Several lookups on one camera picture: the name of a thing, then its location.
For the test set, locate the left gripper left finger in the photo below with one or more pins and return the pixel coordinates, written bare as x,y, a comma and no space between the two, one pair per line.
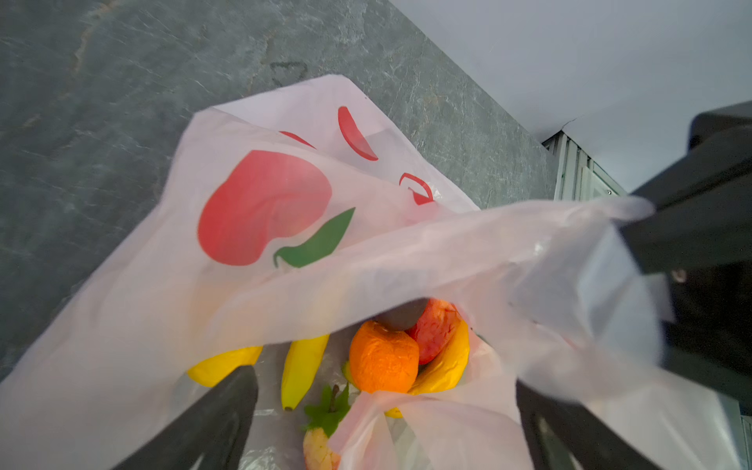
211,434

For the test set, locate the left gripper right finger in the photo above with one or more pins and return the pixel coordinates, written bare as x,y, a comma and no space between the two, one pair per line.
563,435

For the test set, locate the small red strawberry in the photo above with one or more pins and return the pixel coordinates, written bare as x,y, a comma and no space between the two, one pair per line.
324,419

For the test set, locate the yellow banana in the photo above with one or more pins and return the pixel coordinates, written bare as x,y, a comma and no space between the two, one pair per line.
301,365
446,370

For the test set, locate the large red strawberry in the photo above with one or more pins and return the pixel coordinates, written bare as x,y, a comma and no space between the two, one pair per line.
434,329

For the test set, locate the orange fruit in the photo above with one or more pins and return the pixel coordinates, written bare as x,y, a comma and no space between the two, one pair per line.
382,359

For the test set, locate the pink plastic bag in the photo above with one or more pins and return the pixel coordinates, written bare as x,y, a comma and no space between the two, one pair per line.
300,212

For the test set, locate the dark purple plum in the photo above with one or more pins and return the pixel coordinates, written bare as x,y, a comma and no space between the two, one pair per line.
403,317

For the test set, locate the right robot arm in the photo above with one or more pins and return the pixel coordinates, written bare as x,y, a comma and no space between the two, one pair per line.
700,238

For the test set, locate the yellow lemon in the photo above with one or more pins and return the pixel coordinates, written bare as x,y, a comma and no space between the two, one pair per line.
212,371

